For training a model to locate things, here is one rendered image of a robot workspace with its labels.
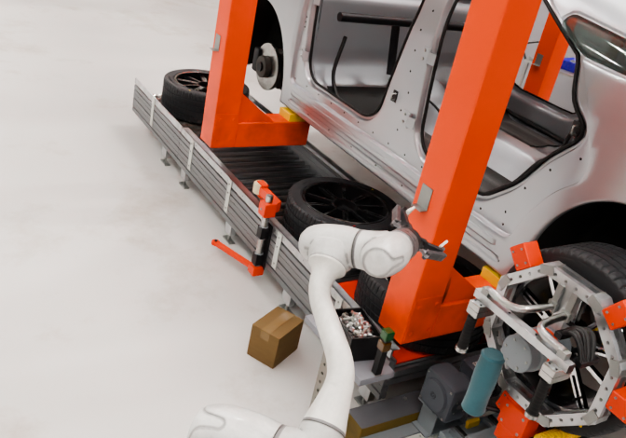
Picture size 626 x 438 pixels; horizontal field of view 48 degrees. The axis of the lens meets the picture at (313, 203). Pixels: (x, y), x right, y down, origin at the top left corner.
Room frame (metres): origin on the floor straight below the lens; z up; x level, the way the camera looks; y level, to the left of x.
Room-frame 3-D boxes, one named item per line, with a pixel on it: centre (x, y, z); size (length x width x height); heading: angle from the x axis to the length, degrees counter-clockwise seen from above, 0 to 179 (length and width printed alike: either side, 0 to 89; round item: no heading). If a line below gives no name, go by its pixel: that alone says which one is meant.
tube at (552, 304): (2.09, -0.75, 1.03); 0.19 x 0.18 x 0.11; 126
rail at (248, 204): (3.49, 0.23, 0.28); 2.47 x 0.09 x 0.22; 36
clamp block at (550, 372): (1.82, -0.85, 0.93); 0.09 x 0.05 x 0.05; 126
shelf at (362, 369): (2.39, -0.27, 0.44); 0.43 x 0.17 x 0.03; 36
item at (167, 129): (5.13, 0.94, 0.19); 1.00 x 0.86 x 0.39; 36
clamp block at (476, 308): (2.09, -0.65, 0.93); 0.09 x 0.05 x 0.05; 126
